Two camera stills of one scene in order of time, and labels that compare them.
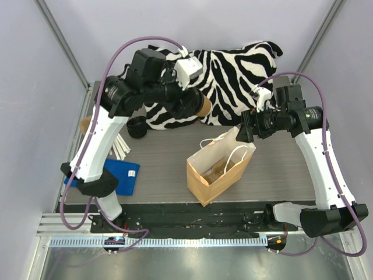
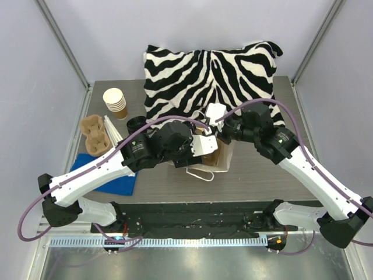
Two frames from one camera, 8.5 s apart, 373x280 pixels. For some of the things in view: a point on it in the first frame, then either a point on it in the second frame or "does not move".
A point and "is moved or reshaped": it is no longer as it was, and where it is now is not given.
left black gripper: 186,102 -> 186,160
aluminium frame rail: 51,224 does not move
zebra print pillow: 229,77 does not move
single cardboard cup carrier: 217,170 -> 211,158
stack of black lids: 137,126 does not move
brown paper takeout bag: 218,163 is moved or reshaped
